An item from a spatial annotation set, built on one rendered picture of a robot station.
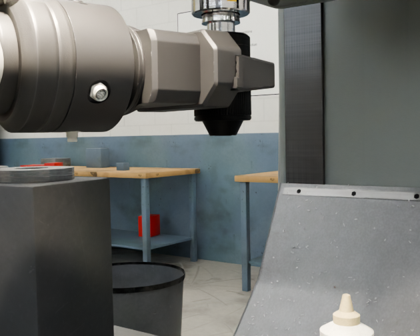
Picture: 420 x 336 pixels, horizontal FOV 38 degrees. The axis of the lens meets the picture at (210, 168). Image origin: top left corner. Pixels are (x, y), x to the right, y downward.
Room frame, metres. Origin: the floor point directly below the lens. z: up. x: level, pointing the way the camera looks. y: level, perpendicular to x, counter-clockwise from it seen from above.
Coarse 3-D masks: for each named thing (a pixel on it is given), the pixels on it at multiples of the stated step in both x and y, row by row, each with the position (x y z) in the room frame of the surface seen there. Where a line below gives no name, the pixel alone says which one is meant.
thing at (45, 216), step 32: (0, 192) 0.59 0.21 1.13; (32, 192) 0.58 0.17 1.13; (64, 192) 0.61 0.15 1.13; (96, 192) 0.66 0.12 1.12; (0, 224) 0.60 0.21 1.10; (32, 224) 0.58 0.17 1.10; (64, 224) 0.61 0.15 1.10; (96, 224) 0.66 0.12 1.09; (0, 256) 0.60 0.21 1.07; (32, 256) 0.58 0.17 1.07; (64, 256) 0.61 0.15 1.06; (96, 256) 0.65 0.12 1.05; (0, 288) 0.60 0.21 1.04; (32, 288) 0.58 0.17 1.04; (64, 288) 0.61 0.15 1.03; (96, 288) 0.65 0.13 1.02; (0, 320) 0.60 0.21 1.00; (32, 320) 0.58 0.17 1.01; (64, 320) 0.61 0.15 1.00; (96, 320) 0.65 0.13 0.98
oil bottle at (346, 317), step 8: (344, 296) 0.45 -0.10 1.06; (344, 304) 0.45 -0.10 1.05; (352, 304) 0.45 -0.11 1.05; (336, 312) 0.45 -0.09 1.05; (344, 312) 0.45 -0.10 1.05; (352, 312) 0.45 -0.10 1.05; (336, 320) 0.45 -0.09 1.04; (344, 320) 0.44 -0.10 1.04; (352, 320) 0.44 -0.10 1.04; (320, 328) 0.46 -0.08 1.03; (328, 328) 0.45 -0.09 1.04; (336, 328) 0.45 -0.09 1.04; (344, 328) 0.44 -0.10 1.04; (352, 328) 0.44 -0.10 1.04; (360, 328) 0.44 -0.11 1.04; (368, 328) 0.45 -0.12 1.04
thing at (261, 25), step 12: (252, 12) 5.44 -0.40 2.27; (264, 12) 5.37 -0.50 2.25; (276, 12) 5.30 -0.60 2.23; (180, 24) 5.94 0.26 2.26; (192, 24) 5.85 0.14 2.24; (240, 24) 5.52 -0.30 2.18; (252, 24) 5.45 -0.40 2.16; (264, 24) 5.37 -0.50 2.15; (276, 24) 5.30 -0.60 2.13; (252, 36) 5.45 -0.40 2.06; (264, 36) 5.37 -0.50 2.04; (276, 36) 5.30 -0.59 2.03; (252, 48) 5.45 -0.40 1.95; (264, 48) 5.37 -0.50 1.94; (276, 48) 5.30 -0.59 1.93; (264, 60) 5.38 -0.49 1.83; (276, 60) 5.30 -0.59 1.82; (276, 72) 5.30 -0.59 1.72; (276, 84) 5.31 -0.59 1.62; (252, 96) 5.45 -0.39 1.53
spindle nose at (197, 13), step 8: (192, 0) 0.49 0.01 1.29; (200, 0) 0.48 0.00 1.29; (208, 0) 0.48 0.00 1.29; (216, 0) 0.48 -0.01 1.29; (224, 0) 0.48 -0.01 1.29; (240, 0) 0.48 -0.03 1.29; (248, 0) 0.49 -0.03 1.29; (192, 8) 0.49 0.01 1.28; (200, 8) 0.48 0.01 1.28; (208, 8) 0.48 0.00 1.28; (216, 8) 0.48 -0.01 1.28; (224, 8) 0.48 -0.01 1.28; (232, 8) 0.48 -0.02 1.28; (240, 8) 0.48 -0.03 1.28; (248, 8) 0.49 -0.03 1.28; (200, 16) 0.51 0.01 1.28; (240, 16) 0.51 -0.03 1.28
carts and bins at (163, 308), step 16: (112, 272) 2.66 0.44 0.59; (128, 272) 2.67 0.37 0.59; (144, 272) 2.67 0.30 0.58; (160, 272) 2.64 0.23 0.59; (176, 272) 2.57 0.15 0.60; (128, 288) 2.22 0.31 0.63; (144, 288) 2.23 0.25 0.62; (160, 288) 2.27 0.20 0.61; (176, 288) 2.35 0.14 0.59; (128, 304) 2.23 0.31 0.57; (144, 304) 2.24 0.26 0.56; (160, 304) 2.28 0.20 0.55; (176, 304) 2.36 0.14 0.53; (128, 320) 2.23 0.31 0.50; (144, 320) 2.25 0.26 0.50; (160, 320) 2.28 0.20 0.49; (176, 320) 2.36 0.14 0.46
